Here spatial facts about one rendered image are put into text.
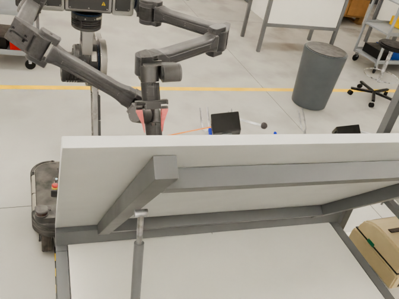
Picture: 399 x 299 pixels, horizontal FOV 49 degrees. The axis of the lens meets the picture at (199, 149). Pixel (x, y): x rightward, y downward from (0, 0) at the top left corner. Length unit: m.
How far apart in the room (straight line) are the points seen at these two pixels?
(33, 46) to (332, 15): 5.38
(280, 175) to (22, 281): 1.95
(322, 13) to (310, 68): 1.84
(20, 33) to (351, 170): 1.07
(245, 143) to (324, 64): 3.95
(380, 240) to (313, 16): 4.65
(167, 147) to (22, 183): 2.59
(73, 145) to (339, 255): 1.42
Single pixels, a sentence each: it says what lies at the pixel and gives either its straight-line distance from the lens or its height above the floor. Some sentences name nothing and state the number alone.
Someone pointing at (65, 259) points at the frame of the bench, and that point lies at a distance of 1.62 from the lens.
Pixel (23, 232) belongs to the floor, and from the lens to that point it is 2.87.
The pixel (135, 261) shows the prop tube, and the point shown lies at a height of 1.28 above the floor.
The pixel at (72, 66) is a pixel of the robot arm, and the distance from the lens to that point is 1.51.
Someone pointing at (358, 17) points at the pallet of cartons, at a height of 0.13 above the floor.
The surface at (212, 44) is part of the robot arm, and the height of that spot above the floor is 1.47.
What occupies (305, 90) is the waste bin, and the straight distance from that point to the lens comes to 4.78.
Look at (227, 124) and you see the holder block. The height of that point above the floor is 1.59.
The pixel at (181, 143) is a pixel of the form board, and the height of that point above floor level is 1.65.
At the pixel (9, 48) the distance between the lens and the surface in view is 4.78.
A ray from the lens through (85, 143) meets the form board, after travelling 0.65.
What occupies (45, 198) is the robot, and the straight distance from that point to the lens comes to 2.71.
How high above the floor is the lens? 2.01
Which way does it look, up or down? 33 degrees down
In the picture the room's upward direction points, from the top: 12 degrees clockwise
